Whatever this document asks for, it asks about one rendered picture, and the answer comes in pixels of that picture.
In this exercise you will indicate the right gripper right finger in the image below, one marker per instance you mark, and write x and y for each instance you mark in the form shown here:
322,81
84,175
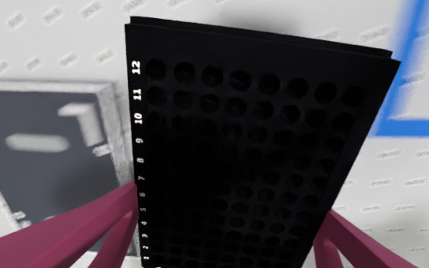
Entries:
337,234

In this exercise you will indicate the grey perforated base plate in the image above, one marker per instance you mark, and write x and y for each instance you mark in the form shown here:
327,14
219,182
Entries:
386,193

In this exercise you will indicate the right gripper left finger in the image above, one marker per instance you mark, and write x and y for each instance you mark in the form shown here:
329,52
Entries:
60,241

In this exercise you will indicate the black well plate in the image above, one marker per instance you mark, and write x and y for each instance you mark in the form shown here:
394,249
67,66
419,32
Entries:
243,79

